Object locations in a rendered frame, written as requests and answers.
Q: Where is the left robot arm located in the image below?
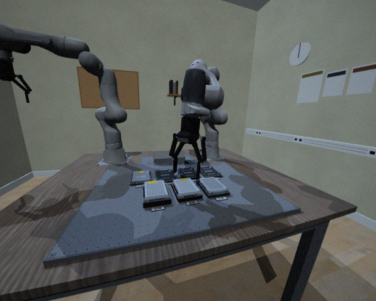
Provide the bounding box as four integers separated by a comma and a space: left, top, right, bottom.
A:
176, 59, 228, 159

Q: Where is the grey operator panel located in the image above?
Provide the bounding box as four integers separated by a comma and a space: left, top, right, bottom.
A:
154, 150, 186, 165

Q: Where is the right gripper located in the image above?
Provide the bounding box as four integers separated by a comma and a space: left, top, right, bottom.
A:
0, 60, 32, 103

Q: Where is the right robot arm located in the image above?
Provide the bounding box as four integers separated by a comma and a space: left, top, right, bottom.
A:
0, 23, 128, 163

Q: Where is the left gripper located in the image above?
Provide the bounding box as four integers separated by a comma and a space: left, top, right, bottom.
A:
169, 117, 207, 178

